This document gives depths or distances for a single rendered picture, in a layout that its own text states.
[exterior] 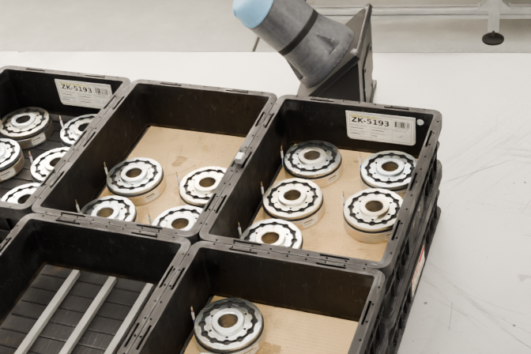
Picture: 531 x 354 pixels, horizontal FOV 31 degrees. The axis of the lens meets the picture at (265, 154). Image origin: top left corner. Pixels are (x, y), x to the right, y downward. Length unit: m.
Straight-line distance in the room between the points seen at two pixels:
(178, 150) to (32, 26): 2.45
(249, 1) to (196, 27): 2.02
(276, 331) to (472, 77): 0.94
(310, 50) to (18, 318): 0.79
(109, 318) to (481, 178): 0.78
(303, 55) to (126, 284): 0.64
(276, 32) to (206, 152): 0.30
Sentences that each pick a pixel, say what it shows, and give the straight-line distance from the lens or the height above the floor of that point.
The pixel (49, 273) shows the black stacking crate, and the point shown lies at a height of 0.83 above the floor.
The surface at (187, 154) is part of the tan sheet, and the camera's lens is 1.79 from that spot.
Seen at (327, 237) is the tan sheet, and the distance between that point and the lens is 1.57.
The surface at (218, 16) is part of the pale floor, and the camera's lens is 3.97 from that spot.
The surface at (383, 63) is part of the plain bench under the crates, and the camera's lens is 2.22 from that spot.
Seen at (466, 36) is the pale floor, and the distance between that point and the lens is 3.68.
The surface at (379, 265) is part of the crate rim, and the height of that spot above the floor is 0.93.
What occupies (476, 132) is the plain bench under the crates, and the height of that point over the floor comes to 0.70.
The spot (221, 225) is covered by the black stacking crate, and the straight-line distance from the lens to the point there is 1.50.
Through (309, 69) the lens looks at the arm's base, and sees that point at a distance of 1.93.
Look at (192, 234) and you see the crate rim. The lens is 1.46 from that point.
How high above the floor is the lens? 1.89
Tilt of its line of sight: 37 degrees down
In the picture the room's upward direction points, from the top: 8 degrees counter-clockwise
